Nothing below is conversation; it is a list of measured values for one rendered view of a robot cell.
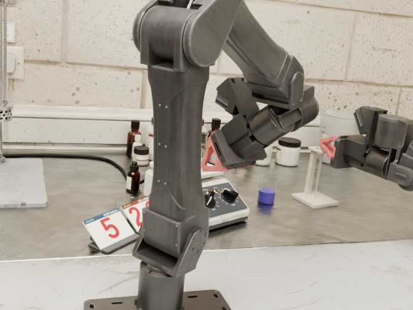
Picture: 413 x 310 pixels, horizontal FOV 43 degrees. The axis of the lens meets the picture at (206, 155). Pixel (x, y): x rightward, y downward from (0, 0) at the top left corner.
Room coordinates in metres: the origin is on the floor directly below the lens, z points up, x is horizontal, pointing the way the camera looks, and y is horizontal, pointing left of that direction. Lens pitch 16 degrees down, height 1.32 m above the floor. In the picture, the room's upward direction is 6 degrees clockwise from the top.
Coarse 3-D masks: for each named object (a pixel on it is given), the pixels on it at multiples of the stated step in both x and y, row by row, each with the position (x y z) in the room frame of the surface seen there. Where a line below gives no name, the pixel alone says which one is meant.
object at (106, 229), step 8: (112, 216) 0.89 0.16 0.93; (120, 216) 0.90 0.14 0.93; (88, 224) 0.84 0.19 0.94; (96, 224) 0.85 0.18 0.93; (104, 224) 0.86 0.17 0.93; (112, 224) 0.87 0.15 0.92; (120, 224) 0.89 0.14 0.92; (96, 232) 0.84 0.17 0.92; (104, 232) 0.85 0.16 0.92; (112, 232) 0.86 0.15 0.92; (120, 232) 0.87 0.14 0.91; (104, 240) 0.83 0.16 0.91
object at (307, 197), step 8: (312, 152) 1.21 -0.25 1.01; (320, 152) 1.18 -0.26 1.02; (312, 160) 1.21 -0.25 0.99; (312, 168) 1.21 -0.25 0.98; (312, 176) 1.21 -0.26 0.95; (304, 192) 1.21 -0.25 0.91; (312, 192) 1.23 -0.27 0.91; (304, 200) 1.16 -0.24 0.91; (312, 200) 1.17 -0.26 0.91; (320, 200) 1.18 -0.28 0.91; (328, 200) 1.18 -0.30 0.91
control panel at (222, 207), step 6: (210, 186) 1.02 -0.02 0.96; (216, 186) 1.03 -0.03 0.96; (222, 186) 1.04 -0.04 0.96; (228, 186) 1.05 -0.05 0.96; (204, 192) 1.00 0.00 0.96; (216, 192) 1.01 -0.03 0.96; (216, 198) 1.00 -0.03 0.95; (240, 198) 1.03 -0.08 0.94; (216, 204) 0.98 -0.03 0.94; (222, 204) 0.99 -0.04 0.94; (228, 204) 1.00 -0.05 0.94; (234, 204) 1.01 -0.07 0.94; (240, 204) 1.02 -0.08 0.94; (210, 210) 0.96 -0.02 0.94; (216, 210) 0.97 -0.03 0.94; (222, 210) 0.98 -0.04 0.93; (228, 210) 0.98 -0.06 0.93; (234, 210) 0.99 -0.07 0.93; (210, 216) 0.95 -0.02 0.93; (216, 216) 0.96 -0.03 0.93
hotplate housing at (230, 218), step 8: (152, 176) 1.05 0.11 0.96; (216, 176) 1.08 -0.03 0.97; (144, 184) 1.07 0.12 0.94; (208, 184) 1.03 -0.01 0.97; (216, 184) 1.04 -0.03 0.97; (144, 192) 1.07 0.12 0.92; (248, 208) 1.02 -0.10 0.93; (224, 216) 0.97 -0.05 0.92; (232, 216) 0.98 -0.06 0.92; (240, 216) 1.00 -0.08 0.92; (216, 224) 0.95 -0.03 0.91; (224, 224) 0.97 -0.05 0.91
